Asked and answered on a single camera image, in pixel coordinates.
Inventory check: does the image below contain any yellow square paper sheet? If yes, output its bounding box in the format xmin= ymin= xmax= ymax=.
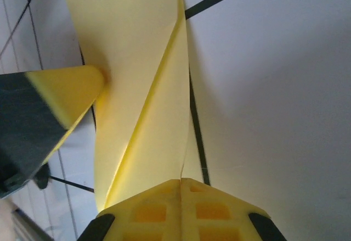
xmin=57 ymin=0 xmax=192 ymax=214

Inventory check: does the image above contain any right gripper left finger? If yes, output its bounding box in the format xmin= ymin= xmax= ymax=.
xmin=79 ymin=180 xmax=183 ymax=241

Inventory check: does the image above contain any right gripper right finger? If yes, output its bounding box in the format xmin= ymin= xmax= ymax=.
xmin=180 ymin=177 xmax=286 ymax=241

